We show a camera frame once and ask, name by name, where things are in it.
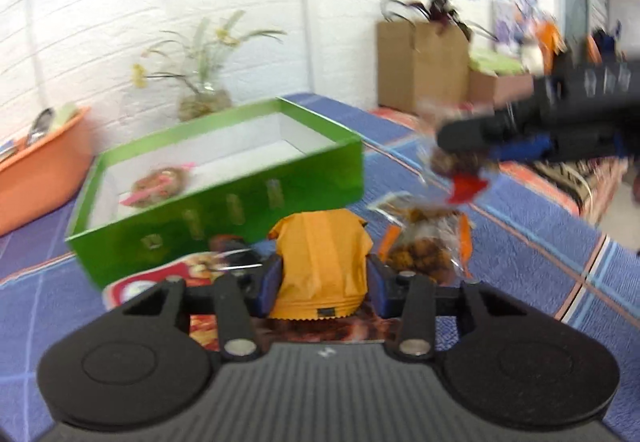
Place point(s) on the metal plate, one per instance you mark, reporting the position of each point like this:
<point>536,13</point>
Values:
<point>39,126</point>

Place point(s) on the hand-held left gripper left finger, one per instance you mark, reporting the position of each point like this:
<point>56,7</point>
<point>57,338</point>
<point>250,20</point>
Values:
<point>267,289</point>

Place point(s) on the red white snack packet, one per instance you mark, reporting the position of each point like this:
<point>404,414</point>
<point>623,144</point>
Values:
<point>135,287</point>

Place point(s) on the yellow flowering plant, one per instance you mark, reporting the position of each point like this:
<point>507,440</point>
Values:
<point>210,51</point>

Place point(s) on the brown paper bag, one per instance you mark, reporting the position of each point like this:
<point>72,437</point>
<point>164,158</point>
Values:
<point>420,71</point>

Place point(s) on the blue checked tablecloth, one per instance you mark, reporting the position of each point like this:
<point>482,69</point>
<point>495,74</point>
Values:
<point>525,247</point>

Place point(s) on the light green gift box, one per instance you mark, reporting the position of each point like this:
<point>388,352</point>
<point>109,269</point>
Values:
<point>495,61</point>

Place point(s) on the small cardboard box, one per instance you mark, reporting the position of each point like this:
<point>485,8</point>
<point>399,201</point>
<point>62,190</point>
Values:
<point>495,86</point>

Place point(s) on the green plate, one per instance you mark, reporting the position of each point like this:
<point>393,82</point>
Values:
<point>64,114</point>

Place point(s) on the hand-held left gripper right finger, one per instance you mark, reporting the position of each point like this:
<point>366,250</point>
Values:
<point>376,289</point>

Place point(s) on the orange bag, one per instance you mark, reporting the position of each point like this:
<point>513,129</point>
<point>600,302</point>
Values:
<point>548,36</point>

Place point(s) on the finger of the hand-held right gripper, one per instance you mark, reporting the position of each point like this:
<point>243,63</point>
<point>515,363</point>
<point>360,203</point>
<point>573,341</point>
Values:
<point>465,134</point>

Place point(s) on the orange plastic basin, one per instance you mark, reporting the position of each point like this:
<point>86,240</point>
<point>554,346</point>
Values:
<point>40,182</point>

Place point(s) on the clear snack packet orange edges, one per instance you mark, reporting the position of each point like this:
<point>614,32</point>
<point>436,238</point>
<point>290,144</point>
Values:
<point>425,247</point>

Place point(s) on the green cardboard box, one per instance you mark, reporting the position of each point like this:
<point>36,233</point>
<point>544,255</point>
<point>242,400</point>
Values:
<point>225,204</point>

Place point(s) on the purple leafy plant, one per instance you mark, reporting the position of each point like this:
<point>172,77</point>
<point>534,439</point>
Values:
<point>440,6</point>

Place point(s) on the pink-edged cookie packet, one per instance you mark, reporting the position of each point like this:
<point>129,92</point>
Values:
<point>157,184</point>

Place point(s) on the glass vase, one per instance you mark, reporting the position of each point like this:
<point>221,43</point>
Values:
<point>205,104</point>

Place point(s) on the clear snack packet red label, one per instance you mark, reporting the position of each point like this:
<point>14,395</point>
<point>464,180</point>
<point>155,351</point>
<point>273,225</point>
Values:
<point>467,182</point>

